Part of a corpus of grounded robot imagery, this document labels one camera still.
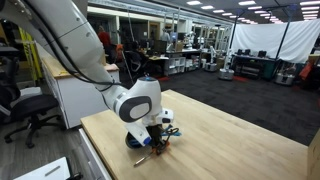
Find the dark desk with monitors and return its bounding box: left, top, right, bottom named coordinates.
left=232, top=48, right=278, bottom=81

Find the black vessel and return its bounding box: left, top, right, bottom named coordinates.
left=124, top=131, right=150, bottom=150

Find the orange-handled screwdriver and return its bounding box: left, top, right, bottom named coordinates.
left=133, top=141, right=171, bottom=168

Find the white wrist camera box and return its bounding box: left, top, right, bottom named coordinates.
left=156, top=108, right=175, bottom=125

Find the person in red shirt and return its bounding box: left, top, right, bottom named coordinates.
left=97, top=25, right=113, bottom=50

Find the white cabinet with wood top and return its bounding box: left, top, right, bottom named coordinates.
left=35, top=42, right=121, bottom=130

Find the yellow black striped post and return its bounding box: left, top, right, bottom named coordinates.
left=17, top=27, right=43, bottom=81

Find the black office chair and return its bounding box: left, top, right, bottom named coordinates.
left=0, top=55, right=66, bottom=150

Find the white curtain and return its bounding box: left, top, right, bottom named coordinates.
left=231, top=19, right=320, bottom=65

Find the white shelf unit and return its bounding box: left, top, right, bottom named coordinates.
left=162, top=56, right=187, bottom=77

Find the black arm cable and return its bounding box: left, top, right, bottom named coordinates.
left=19, top=0, right=116, bottom=93

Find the blue gripper cable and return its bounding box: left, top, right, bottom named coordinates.
left=161, top=124, right=183, bottom=139

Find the white mobile robot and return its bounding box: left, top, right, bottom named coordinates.
left=217, top=49, right=235, bottom=81

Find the black curtain stand pole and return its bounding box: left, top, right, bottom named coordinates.
left=274, top=5, right=295, bottom=62

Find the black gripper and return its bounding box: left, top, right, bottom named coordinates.
left=146, top=123, right=170, bottom=150

